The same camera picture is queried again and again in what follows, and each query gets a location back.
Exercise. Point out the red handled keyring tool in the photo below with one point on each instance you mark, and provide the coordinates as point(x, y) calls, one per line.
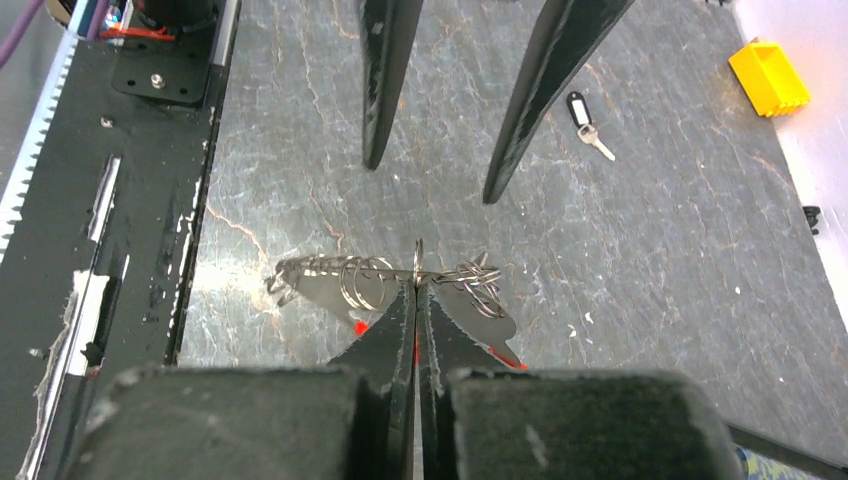
point(469, 293)

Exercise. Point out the black poker chip case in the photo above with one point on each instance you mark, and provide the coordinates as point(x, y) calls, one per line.
point(761, 457)

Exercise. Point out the small black clip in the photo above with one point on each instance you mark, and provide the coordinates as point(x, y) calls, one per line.
point(812, 214)

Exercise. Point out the key with black tag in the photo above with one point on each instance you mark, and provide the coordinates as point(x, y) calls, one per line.
point(586, 130)

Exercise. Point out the white toothed cable rail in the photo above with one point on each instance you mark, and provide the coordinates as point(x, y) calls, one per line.
point(31, 84)

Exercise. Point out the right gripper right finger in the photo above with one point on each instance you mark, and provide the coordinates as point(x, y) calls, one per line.
point(485, 421)

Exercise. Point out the orange yellow toy block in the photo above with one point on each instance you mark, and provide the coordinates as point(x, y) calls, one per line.
point(769, 79)

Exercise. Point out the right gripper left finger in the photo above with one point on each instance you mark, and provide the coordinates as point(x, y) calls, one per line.
point(347, 419)

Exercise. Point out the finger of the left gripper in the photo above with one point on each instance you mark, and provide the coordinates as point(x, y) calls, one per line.
point(387, 33)
point(565, 35)

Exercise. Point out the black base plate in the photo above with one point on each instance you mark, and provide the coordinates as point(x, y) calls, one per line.
point(96, 277)

